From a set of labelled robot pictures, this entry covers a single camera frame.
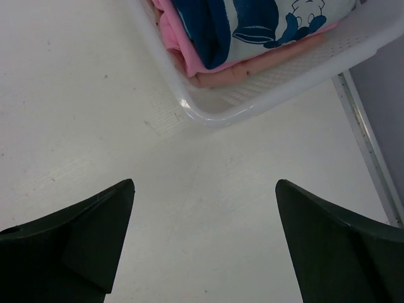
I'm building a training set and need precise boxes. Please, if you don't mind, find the white plastic laundry basket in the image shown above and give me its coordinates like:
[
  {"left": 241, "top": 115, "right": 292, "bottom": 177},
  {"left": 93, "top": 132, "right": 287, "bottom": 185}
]
[{"left": 128, "top": 1, "right": 403, "bottom": 127}]

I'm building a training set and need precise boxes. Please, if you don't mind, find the navy blue printed t-shirt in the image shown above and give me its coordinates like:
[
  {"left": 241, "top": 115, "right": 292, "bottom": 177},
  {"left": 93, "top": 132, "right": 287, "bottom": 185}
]
[{"left": 173, "top": 0, "right": 355, "bottom": 75}]

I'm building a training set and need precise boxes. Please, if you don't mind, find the pink folded t-shirt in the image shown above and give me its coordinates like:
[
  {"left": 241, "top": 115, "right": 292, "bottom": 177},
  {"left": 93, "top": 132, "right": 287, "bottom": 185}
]
[{"left": 152, "top": 1, "right": 337, "bottom": 78}]

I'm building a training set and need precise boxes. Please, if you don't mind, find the aluminium table edge rail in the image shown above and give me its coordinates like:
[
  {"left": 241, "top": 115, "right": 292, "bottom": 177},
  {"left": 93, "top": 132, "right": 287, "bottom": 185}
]
[{"left": 332, "top": 70, "right": 403, "bottom": 228}]

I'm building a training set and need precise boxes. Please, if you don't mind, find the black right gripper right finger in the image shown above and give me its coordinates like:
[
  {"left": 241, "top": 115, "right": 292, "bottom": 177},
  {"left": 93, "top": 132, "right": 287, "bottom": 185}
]
[{"left": 275, "top": 180, "right": 403, "bottom": 302}]

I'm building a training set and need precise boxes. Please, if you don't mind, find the peach folded t-shirt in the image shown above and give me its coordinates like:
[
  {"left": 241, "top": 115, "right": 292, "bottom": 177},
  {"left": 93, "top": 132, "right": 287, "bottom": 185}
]
[{"left": 188, "top": 33, "right": 326, "bottom": 88}]

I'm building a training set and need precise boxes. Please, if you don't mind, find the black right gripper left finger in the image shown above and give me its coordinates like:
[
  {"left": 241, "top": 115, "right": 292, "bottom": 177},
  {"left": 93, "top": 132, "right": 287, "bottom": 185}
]
[{"left": 1, "top": 179, "right": 135, "bottom": 302}]

